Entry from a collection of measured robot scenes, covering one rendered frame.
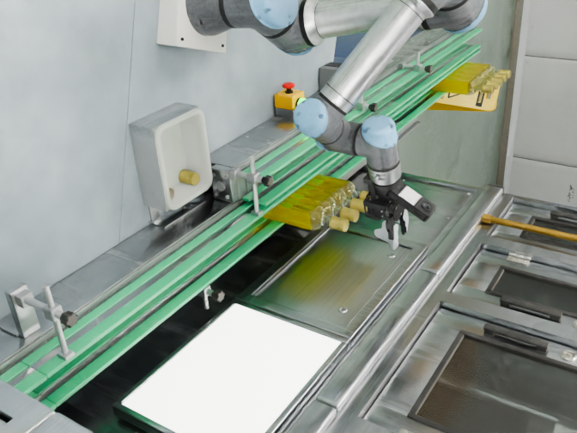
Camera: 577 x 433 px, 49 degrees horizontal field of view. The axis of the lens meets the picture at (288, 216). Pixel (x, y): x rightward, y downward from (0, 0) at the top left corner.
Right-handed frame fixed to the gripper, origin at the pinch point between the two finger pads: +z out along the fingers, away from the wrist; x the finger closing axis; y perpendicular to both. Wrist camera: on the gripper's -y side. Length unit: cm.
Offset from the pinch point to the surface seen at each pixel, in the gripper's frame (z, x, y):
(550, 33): 238, -543, 93
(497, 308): 15.9, 0.5, -24.8
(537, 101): 311, -523, 97
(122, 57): -54, 16, 57
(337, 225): -0.6, 1.5, 17.7
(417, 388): 8.9, 33.3, -17.9
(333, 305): 8.1, 20.1, 10.2
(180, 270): -15, 39, 37
